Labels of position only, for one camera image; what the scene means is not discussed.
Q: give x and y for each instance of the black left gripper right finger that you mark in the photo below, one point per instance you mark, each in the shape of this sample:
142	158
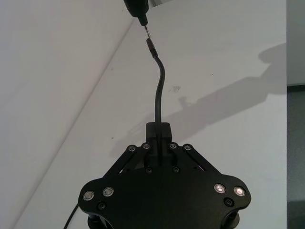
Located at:
165	140

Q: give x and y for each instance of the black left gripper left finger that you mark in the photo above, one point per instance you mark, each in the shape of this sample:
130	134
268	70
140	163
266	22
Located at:
151	140

